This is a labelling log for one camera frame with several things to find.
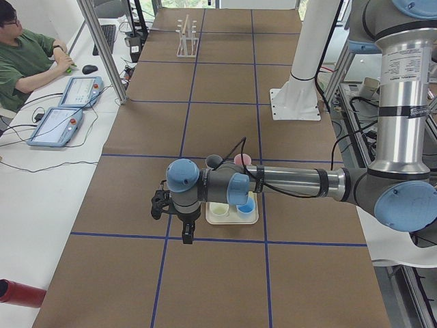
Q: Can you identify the red cylinder bottle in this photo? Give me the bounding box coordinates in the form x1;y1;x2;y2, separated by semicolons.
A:
1;279;46;308

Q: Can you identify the pink plastic cup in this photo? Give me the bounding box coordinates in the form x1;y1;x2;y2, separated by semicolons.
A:
234;153;252;165

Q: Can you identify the grey plastic cup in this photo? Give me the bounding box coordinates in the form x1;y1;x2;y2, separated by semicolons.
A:
206;154;223;169

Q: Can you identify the aluminium frame post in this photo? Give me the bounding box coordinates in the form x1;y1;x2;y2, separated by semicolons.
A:
76;0;128;105

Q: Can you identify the black keyboard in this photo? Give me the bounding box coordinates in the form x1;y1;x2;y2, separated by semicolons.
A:
100;24;117;53

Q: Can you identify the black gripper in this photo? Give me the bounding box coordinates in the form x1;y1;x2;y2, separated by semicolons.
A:
178;208;201;244

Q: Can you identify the cream plastic tray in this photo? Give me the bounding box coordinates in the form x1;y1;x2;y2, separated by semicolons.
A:
206;192;259;225

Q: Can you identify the black computer mouse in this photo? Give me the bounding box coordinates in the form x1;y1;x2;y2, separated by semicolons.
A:
82;65;98;75

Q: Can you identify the far blue teach pendant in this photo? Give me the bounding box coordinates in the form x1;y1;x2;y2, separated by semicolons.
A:
59;77;103;108

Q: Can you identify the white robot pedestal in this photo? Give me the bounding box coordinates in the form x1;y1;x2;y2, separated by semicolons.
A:
270;0;343;121

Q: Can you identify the near blue teach pendant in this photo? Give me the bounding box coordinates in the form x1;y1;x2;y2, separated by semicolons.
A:
26;107;83;148

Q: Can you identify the cream plastic cup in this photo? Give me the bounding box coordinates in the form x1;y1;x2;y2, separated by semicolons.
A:
209;202;229;217

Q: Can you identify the white wire cup rack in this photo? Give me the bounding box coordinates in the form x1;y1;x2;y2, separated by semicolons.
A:
175;14;199;58

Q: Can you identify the person in green shirt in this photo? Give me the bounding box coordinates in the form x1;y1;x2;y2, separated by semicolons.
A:
1;1;74;113

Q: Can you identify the blue plastic cup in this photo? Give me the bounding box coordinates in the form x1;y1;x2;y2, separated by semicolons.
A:
236;197;255;220

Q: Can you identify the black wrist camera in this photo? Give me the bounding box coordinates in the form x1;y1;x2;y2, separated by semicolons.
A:
150;180;171;220

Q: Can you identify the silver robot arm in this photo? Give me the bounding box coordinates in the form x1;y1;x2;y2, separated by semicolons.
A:
151;1;436;244

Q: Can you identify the blue teach pendant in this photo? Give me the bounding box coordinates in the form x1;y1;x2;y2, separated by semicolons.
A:
26;107;83;148
59;77;103;108

